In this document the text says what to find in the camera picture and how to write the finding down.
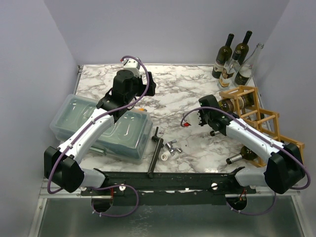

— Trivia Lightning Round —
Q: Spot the green bottle rack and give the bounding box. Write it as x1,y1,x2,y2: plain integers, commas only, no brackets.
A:
209,112,272,137

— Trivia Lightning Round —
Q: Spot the square clear liquor bottle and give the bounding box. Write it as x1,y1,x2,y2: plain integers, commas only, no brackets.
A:
217,50,241,91

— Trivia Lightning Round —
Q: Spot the green bottle white label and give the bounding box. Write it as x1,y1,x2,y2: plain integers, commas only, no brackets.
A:
212,34,235,79

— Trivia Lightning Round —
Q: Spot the green bottle silver neck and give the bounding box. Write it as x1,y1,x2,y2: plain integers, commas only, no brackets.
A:
218,94,254,113

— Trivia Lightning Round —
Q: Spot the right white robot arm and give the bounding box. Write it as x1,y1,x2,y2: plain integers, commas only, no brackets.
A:
198,95,306,194

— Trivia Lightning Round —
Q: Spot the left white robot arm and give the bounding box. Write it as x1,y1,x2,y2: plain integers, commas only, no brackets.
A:
44,70,156,195

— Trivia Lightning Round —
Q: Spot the wooden wine rack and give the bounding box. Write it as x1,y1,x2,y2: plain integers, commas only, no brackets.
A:
219,85,305,157

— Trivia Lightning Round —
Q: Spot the green bottle lowest rack slot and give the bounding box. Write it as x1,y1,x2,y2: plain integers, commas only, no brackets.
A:
226,146,258,164

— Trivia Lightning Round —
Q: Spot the tall clear glass bottle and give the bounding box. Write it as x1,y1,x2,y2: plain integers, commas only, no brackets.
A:
234,43,264,87

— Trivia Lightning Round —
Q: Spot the green bottle back right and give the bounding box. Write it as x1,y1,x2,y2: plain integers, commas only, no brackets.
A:
235,31,252,65

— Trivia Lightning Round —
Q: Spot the clear plastic storage box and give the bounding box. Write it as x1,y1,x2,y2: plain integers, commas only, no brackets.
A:
49,94,153,164

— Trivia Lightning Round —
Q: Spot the black metal rod tool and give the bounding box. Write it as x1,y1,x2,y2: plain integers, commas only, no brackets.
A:
147,126,163,178

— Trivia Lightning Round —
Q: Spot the chrome faucet tap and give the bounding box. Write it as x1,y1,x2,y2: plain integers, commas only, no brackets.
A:
160,139,183,161

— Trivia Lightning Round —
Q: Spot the black mounting base bar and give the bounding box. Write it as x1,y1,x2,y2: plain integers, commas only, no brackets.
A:
80,169,257,207

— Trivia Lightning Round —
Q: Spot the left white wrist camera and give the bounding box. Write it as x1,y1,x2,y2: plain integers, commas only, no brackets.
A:
122,58,140,77

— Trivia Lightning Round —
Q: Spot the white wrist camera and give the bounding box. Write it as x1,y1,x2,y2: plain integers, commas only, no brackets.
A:
122,58,140,77
188,110,205,126

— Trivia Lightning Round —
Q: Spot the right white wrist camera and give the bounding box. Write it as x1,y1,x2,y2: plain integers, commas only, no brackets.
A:
188,110,205,126

